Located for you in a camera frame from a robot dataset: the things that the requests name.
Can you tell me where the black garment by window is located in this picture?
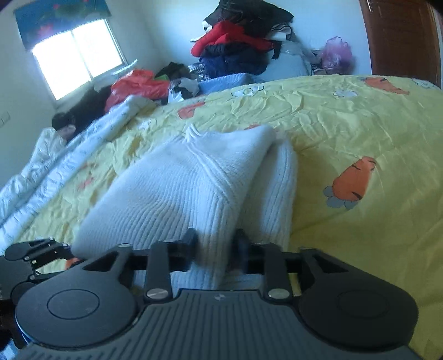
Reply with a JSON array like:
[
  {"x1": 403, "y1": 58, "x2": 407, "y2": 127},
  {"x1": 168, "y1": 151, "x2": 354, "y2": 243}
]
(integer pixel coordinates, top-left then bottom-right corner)
[{"x1": 52, "y1": 86, "x2": 111, "y2": 142}]

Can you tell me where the red jacket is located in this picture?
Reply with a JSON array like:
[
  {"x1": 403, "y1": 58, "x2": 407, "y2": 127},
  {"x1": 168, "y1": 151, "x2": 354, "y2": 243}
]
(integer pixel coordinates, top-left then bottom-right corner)
[{"x1": 191, "y1": 21, "x2": 272, "y2": 57}]

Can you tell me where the blue floral curtain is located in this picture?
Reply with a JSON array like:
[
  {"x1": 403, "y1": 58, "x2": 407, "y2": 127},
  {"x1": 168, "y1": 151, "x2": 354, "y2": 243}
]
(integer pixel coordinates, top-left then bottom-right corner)
[{"x1": 14, "y1": 0, "x2": 111, "y2": 51}]

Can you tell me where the dark clothes pile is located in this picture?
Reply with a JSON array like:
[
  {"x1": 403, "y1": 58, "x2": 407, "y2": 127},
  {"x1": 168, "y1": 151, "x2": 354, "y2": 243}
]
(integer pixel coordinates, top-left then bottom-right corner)
[{"x1": 203, "y1": 0, "x2": 293, "y2": 40}]

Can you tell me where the white knit sweater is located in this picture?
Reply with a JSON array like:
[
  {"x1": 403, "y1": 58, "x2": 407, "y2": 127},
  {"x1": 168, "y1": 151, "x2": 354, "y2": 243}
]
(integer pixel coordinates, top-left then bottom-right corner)
[{"x1": 72, "y1": 125, "x2": 298, "y2": 290}]

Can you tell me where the navy blue garment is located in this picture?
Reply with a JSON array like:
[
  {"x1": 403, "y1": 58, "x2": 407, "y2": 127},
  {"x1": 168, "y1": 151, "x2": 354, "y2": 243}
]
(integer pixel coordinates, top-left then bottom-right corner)
[{"x1": 199, "y1": 43, "x2": 269, "y2": 79}]

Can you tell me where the yellow carrot print bedsheet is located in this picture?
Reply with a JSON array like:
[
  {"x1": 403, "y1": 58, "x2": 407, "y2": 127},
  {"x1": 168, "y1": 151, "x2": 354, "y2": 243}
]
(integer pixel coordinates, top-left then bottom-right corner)
[{"x1": 19, "y1": 76, "x2": 442, "y2": 359}]

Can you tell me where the brown wooden door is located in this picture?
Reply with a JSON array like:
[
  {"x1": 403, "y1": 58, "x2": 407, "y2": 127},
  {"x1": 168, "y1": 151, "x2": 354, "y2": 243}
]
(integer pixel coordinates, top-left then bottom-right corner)
[{"x1": 360, "y1": 0, "x2": 441, "y2": 86}]

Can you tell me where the pink plastic bag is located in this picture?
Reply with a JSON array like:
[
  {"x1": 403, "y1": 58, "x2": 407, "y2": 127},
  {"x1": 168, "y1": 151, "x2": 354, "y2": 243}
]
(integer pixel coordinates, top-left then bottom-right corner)
[{"x1": 319, "y1": 36, "x2": 354, "y2": 74}]

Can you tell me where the white script print quilt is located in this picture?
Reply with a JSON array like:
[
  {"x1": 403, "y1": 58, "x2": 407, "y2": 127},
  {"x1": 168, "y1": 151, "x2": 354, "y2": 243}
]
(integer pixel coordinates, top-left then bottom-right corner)
[{"x1": 1, "y1": 95, "x2": 155, "y2": 251}]

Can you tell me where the window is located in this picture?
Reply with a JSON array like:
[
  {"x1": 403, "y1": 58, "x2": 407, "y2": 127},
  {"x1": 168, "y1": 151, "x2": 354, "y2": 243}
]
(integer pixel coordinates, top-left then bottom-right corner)
[{"x1": 32, "y1": 19, "x2": 126, "y2": 101}]

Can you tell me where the red plastic bag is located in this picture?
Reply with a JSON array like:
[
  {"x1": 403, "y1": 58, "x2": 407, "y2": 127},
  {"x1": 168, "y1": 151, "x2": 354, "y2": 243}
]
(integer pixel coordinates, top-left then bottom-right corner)
[{"x1": 104, "y1": 69, "x2": 170, "y2": 112}]

